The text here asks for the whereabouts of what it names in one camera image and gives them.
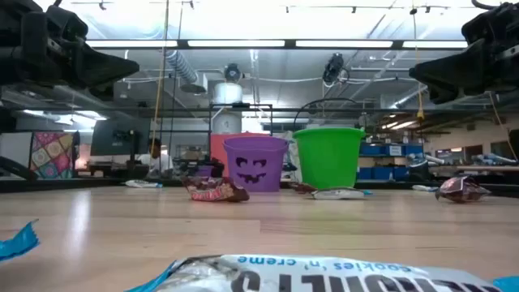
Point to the black table edge rail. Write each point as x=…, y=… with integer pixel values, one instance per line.
x=61, y=185

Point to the brown candy bar wrapper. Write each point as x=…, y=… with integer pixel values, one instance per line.
x=462, y=190
x=302, y=187

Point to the white blue Hershey's candy bar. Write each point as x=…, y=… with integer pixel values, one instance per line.
x=425, y=188
x=324, y=276
x=16, y=243
x=142, y=184
x=338, y=194

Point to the black slanted bar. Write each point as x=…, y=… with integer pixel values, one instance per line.
x=16, y=168

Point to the long silver air duct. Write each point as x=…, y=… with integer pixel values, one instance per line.
x=409, y=97

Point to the black monitor screen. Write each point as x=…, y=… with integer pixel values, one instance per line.
x=119, y=136

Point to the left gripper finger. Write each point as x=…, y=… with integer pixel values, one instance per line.
x=103, y=91
x=105, y=69

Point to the colourful patterned panel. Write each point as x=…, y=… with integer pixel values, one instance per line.
x=52, y=156

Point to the white cylindrical tank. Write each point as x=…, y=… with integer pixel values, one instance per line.
x=227, y=93

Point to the purple halloween face bucket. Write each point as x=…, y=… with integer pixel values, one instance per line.
x=255, y=146

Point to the black hanging camera unit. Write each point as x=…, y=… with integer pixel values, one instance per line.
x=232, y=73
x=333, y=67

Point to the brown candy bar red lettering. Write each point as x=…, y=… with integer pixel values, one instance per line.
x=215, y=190

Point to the person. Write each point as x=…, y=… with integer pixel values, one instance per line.
x=156, y=160

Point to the wooden workbench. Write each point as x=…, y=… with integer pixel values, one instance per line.
x=486, y=168

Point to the long white light bar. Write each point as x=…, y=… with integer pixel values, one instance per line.
x=235, y=43

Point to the pale blue tubular device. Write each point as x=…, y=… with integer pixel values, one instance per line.
x=425, y=159
x=494, y=159

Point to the black horizontal frame bar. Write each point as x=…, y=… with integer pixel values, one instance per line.
x=182, y=109

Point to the ribbed silver air duct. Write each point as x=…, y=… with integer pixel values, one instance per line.
x=180, y=67

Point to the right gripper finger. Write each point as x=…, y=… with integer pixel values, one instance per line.
x=454, y=73
x=442, y=97

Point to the green halloween bucket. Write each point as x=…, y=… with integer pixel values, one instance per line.
x=328, y=158

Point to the blue storage bin shelf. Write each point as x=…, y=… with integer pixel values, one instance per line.
x=389, y=150

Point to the small purple bucket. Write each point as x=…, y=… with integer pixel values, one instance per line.
x=204, y=170

